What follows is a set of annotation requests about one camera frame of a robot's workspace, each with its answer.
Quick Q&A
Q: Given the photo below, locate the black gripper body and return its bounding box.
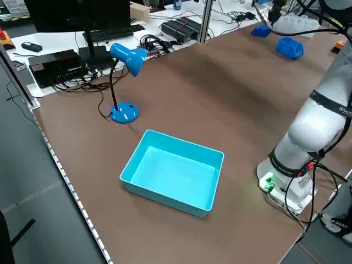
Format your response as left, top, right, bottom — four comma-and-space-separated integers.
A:
271, 0, 287, 16

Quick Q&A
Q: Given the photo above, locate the small blue parts tray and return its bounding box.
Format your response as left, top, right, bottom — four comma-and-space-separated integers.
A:
250, 25, 272, 39

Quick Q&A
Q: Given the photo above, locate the blue storage box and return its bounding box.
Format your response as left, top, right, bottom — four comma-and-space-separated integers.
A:
276, 37, 305, 60

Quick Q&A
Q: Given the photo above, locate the orange push-button box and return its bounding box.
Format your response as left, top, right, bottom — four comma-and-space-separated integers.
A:
331, 40, 347, 54

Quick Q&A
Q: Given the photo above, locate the cardboard box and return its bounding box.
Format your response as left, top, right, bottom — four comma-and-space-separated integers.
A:
129, 2, 151, 23

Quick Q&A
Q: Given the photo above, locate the teal plastic tray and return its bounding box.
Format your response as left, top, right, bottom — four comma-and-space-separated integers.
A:
119, 129, 225, 219

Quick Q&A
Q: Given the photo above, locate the black flat electronics box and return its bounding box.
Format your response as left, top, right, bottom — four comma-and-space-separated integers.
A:
29, 49, 89, 89

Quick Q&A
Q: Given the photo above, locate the clear plastic organizer case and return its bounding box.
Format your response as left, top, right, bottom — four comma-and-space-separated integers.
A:
271, 15, 321, 39

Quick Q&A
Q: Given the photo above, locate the black ribbed power supply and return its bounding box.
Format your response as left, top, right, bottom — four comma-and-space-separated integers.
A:
161, 16, 203, 43

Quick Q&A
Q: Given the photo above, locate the blue desk lamp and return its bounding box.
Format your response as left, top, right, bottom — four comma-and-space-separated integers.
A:
109, 43, 149, 124

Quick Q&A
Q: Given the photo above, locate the black keyboard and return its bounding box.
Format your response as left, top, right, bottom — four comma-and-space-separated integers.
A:
83, 24, 146, 43

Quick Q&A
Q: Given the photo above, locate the black computer monitor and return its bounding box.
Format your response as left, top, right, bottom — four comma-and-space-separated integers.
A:
24, 0, 131, 69

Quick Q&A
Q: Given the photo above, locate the person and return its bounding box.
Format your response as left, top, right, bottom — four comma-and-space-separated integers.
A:
318, 178, 352, 247

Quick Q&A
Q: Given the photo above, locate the black handheld device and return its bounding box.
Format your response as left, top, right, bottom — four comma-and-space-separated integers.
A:
21, 41, 43, 53

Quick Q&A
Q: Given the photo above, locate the white plastic basket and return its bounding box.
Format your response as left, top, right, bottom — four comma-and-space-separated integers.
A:
7, 0, 30, 13

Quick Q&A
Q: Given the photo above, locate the red emergency stop button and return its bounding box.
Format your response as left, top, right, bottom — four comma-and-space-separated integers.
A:
0, 27, 16, 51

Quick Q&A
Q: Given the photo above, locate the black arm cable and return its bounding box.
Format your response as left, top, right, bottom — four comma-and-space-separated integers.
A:
271, 16, 348, 36

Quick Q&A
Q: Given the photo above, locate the aluminium frame post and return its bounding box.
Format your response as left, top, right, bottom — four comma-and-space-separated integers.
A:
199, 0, 215, 44

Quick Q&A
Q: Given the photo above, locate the black lamp cable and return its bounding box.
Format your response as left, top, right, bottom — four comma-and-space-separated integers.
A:
97, 90, 113, 119

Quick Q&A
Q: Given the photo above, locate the aluminium frame rail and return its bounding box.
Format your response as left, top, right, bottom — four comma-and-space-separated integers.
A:
0, 43, 41, 111

